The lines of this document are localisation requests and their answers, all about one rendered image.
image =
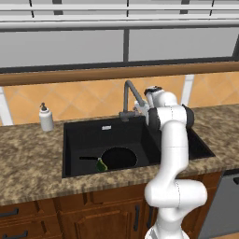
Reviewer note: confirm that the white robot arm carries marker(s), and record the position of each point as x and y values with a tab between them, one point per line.
172	146

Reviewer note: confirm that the black pan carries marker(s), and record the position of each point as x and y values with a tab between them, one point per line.
119	158

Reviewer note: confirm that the wooden fixed front panel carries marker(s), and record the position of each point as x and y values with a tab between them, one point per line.
118	193

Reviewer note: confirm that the wooden window sill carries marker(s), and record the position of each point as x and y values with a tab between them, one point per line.
93	74

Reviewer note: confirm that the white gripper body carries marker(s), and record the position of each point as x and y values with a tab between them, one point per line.
142	108

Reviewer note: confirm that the white soap dispenser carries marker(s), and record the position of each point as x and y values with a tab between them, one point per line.
46	119

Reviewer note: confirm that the wooden drawer front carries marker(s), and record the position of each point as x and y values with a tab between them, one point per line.
25	210
34	230

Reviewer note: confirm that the grey framed window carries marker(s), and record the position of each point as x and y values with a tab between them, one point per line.
77	46

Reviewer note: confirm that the wooden cupboard door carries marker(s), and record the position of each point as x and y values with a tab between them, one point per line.
194	217
102	221

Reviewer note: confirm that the grey tap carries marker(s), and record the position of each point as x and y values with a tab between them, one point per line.
126	96

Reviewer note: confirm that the grey dishwasher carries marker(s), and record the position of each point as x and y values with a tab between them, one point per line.
222	208

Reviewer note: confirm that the black sink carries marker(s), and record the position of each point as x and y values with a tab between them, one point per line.
93	140

